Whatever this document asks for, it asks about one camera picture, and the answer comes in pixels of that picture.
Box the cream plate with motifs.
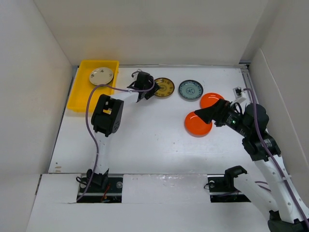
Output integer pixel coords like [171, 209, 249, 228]
[89, 67, 114, 86]

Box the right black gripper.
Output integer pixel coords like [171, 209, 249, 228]
[194, 98, 252, 137]

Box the blue white patterned plate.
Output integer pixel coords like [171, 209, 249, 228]
[178, 80, 204, 102]

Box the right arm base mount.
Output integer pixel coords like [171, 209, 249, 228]
[204, 174, 250, 203]

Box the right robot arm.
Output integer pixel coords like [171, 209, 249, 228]
[195, 99, 309, 232]

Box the orange plate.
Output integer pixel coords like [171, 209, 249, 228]
[184, 112, 212, 137]
[200, 92, 224, 108]

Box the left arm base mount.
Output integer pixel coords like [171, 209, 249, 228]
[76, 177, 124, 203]

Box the yellow plastic bin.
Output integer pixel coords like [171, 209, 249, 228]
[67, 60, 119, 113]

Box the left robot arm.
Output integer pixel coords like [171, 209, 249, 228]
[85, 70, 159, 192]

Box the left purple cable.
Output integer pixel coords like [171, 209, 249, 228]
[76, 70, 155, 203]

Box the yellow patterned plate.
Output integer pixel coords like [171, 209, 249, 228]
[154, 77, 175, 99]

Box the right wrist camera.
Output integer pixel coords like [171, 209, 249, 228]
[232, 87, 246, 104]

